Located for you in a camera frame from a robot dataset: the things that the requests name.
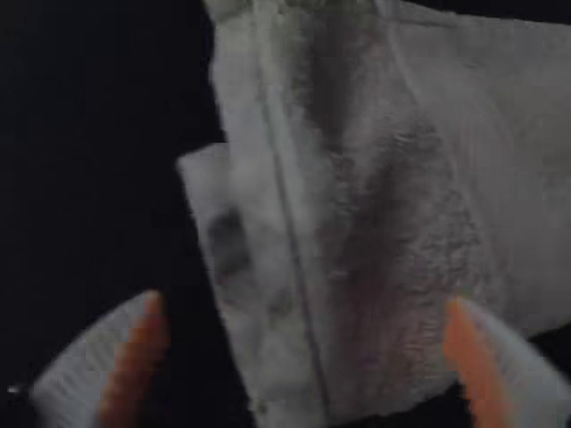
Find pale towel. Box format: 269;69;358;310
176;0;571;428

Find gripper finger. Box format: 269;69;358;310
440;295;571;428
29;289;171;428

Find black mat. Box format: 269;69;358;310
0;0;571;428

